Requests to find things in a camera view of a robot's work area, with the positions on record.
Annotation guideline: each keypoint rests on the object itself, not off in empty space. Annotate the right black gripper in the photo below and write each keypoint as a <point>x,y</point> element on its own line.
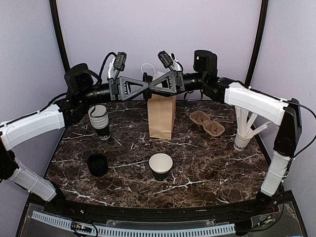
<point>175,82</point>

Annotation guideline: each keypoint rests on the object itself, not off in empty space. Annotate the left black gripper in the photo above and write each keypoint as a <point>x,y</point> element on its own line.
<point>122,83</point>

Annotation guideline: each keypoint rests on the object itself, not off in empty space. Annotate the black paper coffee cup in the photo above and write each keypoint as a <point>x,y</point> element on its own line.
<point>160,165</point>

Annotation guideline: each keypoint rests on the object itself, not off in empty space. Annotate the black cup lid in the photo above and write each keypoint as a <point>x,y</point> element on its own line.
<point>147,94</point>

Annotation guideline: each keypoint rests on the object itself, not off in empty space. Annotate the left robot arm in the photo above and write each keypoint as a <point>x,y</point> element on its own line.
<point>85,88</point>

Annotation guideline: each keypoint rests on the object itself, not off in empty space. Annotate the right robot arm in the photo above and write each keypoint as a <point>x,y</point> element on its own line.
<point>285,114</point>

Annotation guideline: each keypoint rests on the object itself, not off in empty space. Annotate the brown paper bag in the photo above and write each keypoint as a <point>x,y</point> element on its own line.
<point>161,115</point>

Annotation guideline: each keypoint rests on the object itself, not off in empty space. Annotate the stack of paper cups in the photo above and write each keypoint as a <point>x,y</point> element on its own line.
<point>98,116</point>

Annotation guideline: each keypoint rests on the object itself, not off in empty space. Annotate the cardboard cup carrier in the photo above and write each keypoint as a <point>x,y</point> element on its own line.
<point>211,127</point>

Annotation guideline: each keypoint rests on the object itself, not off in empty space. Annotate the stack of black lids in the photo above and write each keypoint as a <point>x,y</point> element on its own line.
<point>97,165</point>

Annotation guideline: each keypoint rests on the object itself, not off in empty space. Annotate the wrapped paper straws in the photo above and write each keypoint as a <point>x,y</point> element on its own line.
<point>244,123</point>

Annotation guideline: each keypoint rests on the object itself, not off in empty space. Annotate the white cup holding straws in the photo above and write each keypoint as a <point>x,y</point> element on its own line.
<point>241,142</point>

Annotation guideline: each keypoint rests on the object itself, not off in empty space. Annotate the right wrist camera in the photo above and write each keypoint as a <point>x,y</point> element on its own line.
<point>169,61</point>

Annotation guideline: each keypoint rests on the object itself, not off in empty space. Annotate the right black frame post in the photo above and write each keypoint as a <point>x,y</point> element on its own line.
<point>257,42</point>

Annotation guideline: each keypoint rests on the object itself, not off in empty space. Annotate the black frame post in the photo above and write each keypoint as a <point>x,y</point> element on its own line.
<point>58,34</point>
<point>257,42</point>

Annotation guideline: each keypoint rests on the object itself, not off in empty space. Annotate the left black frame post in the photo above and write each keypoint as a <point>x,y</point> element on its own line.
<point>58,34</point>

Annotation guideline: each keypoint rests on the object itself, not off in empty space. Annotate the grey cable duct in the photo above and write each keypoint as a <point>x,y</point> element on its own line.
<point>135,229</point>

